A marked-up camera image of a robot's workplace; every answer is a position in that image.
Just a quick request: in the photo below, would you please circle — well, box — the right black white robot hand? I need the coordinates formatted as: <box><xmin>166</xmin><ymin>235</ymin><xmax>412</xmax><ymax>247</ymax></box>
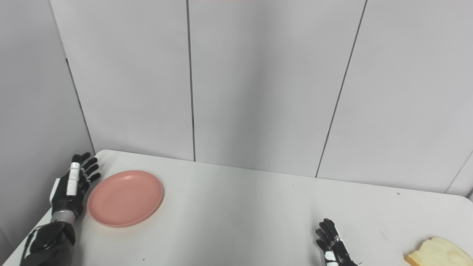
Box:
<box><xmin>316</xmin><ymin>218</ymin><xmax>358</xmax><ymax>266</ymax></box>

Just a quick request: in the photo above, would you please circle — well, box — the pink round plate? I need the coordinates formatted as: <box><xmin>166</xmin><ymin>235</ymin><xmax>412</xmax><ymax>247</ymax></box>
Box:
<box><xmin>87</xmin><ymin>170</ymin><xmax>165</xmax><ymax>228</ymax></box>

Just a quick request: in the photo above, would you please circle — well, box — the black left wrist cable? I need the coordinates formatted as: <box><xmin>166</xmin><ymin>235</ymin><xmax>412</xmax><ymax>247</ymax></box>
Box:
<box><xmin>19</xmin><ymin>228</ymin><xmax>37</xmax><ymax>266</ymax></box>

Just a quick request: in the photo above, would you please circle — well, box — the slice of white bread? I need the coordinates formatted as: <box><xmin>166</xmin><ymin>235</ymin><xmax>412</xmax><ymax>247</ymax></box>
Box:
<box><xmin>404</xmin><ymin>236</ymin><xmax>473</xmax><ymax>266</ymax></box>

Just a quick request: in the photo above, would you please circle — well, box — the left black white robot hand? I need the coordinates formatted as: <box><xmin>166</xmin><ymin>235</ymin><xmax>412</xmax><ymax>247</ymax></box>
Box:
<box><xmin>50</xmin><ymin>152</ymin><xmax>102</xmax><ymax>223</ymax></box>

